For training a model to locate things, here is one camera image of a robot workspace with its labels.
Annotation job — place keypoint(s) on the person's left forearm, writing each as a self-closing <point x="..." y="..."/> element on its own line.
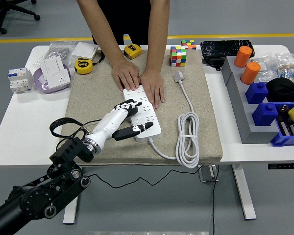
<point x="156" y="36"/>

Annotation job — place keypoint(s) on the metal bracket under table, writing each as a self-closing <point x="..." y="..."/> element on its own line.
<point x="207" y="173"/>

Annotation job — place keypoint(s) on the black cloth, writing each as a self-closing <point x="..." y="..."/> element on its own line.
<point x="284" y="89"/>

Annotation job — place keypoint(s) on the clear bag of screws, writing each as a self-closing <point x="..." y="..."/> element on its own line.
<point x="58" y="50"/>

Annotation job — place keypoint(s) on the beige fabric mat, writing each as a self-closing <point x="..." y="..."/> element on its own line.
<point x="208" y="122"/>

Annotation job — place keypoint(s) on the clear plastic bag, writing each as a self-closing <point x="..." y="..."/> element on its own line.
<point x="265" y="64"/>

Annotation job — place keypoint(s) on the grey stepped block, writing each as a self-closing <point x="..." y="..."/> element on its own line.
<point x="245" y="117"/>

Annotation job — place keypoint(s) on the clear bag of resistors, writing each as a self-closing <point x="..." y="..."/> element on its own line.
<point x="287" y="68"/>

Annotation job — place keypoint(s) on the white wall socket panel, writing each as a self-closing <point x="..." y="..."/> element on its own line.
<point x="60" y="78"/>

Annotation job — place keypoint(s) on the black office chair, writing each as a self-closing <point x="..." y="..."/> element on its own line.
<point x="0" y="19"/>

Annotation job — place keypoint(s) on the purple bowl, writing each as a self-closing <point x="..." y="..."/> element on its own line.
<point x="40" y="85"/>

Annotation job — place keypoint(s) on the black glossy tray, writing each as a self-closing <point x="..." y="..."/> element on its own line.
<point x="223" y="47"/>

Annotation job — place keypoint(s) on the blue block with knob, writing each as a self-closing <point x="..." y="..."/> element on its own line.
<point x="256" y="93"/>
<point x="264" y="116"/>

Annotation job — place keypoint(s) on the person's right hand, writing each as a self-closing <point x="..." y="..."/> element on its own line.
<point x="126" y="73"/>

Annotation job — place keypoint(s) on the blue plastic bin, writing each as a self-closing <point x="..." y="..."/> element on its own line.
<point x="286" y="140"/>

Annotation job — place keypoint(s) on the large colourful puzzle cube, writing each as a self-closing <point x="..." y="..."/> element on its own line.
<point x="178" y="56"/>

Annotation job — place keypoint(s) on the small colourful puzzle cube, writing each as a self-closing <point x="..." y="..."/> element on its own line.
<point x="188" y="44"/>

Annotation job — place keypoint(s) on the person's left hand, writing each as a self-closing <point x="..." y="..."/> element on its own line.
<point x="153" y="84"/>

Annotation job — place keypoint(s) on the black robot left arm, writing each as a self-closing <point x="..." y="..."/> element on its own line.
<point x="36" y="200"/>

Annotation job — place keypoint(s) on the small dark round cap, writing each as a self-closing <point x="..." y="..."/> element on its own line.
<point x="283" y="109"/>

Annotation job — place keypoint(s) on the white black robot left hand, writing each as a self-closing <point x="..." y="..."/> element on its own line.
<point x="109" y="124"/>

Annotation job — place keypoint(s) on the person's right forearm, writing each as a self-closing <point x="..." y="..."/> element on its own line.
<point x="100" y="29"/>

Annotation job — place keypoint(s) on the small black device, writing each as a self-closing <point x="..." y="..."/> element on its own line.
<point x="213" y="62"/>

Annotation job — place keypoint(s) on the round yellow tape measure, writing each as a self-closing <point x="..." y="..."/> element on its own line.
<point x="83" y="66"/>

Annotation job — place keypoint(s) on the orange cylinder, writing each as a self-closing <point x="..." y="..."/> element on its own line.
<point x="250" y="73"/>
<point x="242" y="56"/>

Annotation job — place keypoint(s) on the white power strip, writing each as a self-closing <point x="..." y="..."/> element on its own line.
<point x="147" y="111"/>

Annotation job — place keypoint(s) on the black table control panel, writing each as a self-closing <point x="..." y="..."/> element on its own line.
<point x="285" y="166"/>

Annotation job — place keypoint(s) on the white flat switch box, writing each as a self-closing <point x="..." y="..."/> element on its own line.
<point x="84" y="50"/>

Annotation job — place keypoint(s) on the white table leg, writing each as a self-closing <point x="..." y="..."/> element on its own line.
<point x="247" y="208"/>
<point x="69" y="215"/>

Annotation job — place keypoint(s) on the white circuit breaker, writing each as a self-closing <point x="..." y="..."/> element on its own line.
<point x="19" y="79"/>

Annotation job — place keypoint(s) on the square yellow tape measure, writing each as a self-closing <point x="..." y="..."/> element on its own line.
<point x="132" y="51"/>

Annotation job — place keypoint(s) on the white wall switch panel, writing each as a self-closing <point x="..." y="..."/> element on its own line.
<point x="52" y="64"/>

